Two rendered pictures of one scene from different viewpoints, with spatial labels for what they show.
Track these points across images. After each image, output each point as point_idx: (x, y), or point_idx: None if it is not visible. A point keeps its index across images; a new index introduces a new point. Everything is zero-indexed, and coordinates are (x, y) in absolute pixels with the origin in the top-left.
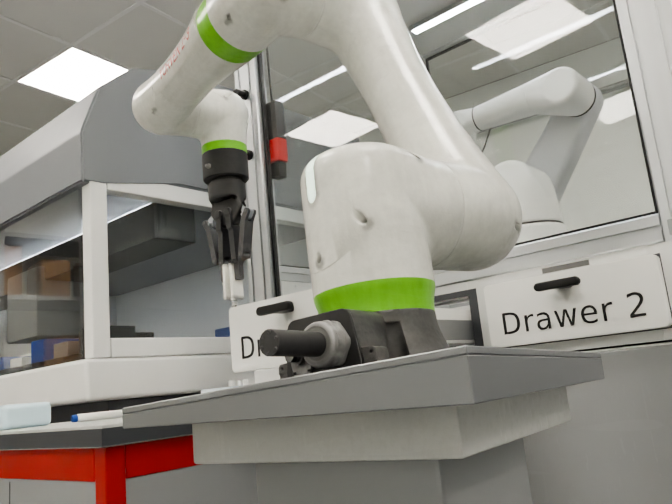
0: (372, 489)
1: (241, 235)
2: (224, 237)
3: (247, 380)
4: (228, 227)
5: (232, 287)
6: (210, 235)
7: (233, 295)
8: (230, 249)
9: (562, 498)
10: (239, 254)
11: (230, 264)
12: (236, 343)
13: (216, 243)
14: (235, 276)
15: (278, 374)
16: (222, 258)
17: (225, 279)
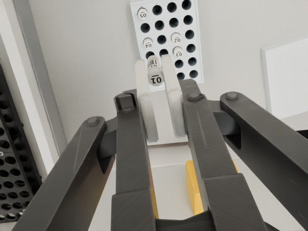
0: None
1: (63, 172)
2: (199, 173)
3: (143, 44)
4: (133, 191)
5: (136, 69)
6: (304, 164)
7: (135, 63)
8: (141, 129)
9: None
10: (92, 120)
11: (139, 96)
12: None
13: (266, 159)
14: (135, 92)
15: (238, 167)
16: (187, 106)
17: (165, 74)
